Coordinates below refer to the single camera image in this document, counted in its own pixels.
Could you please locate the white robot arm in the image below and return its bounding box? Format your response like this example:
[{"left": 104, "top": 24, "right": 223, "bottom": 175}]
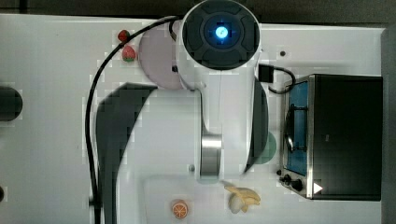
[{"left": 116, "top": 0, "right": 268, "bottom": 224}]

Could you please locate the pink round plate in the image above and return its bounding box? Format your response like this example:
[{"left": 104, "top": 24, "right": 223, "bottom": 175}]
[{"left": 137, "top": 22, "right": 182, "bottom": 90}]

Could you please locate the green round plate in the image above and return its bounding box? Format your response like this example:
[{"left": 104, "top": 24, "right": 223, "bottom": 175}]
[{"left": 255, "top": 133, "right": 276, "bottom": 164}]

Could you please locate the red green strawberry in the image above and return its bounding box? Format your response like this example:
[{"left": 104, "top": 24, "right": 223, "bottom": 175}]
[{"left": 121, "top": 46, "right": 136, "bottom": 62}]

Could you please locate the peeled toy banana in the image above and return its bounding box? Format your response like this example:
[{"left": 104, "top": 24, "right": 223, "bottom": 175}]
[{"left": 223, "top": 181, "right": 261, "bottom": 214}]

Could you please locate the orange slice toy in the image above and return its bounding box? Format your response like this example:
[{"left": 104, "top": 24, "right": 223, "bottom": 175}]
[{"left": 172, "top": 200, "right": 189, "bottom": 219}]

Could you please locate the dark red strawberry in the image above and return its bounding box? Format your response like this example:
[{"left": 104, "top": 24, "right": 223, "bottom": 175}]
[{"left": 118, "top": 30, "right": 130, "bottom": 42}]

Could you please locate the black toaster oven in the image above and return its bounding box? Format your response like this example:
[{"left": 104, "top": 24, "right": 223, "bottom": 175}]
[{"left": 277, "top": 74, "right": 383, "bottom": 202}]

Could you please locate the black usb cable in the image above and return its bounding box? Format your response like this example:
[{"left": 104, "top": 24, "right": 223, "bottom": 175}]
[{"left": 258, "top": 63, "right": 297, "bottom": 95}]

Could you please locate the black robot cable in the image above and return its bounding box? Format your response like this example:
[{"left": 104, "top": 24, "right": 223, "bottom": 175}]
[{"left": 85, "top": 15, "right": 181, "bottom": 224}]

